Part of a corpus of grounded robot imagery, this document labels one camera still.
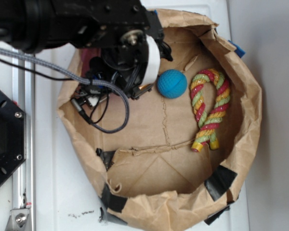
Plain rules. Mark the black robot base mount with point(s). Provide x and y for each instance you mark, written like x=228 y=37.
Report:
x=12 y=137

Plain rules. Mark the metal corner bracket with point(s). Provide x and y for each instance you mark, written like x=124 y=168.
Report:
x=19 y=220

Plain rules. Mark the aluminium extrusion rail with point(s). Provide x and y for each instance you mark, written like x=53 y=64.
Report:
x=23 y=186

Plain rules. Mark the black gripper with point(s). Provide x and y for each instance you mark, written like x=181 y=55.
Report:
x=130 y=44

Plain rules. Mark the blue dimpled ball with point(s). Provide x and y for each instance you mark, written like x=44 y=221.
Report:
x=172 y=84

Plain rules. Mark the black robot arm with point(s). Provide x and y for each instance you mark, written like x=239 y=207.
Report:
x=35 y=25

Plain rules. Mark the brown paper bag bin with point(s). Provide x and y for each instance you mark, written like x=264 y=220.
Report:
x=147 y=174

